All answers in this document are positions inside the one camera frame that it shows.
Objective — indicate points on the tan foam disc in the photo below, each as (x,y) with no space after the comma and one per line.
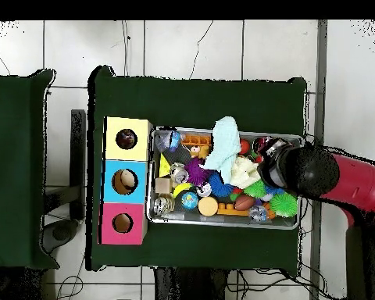
(207,206)

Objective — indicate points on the blue globe print ball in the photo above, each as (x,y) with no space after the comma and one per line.
(189,200)

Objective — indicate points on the blue spiky rubber ball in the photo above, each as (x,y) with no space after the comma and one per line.
(220,187)

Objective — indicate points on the orange plush toy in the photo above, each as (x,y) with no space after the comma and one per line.
(200,150)

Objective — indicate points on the green spiky rubber ball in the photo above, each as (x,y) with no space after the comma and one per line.
(283,204)

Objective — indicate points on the wooden box with three holes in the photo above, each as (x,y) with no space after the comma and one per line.
(112,193)

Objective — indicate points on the mint green waffle cloth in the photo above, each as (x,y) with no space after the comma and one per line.
(226,140)

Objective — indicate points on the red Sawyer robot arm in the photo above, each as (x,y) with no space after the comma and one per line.
(356,184)

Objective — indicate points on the printed silver drink can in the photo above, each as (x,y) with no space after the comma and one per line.
(178,173)

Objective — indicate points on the dark green tablecloth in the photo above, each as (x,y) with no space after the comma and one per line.
(22,140)
(190,103)

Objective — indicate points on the purple spiky monster toy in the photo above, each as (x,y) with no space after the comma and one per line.
(195,172)

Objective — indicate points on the tan round object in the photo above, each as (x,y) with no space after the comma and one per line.
(126,178)

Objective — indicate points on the crushed bottle with blue label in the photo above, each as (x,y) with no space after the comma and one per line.
(168,139)

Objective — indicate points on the cream waffle cloth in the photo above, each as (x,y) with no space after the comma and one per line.
(243,172)

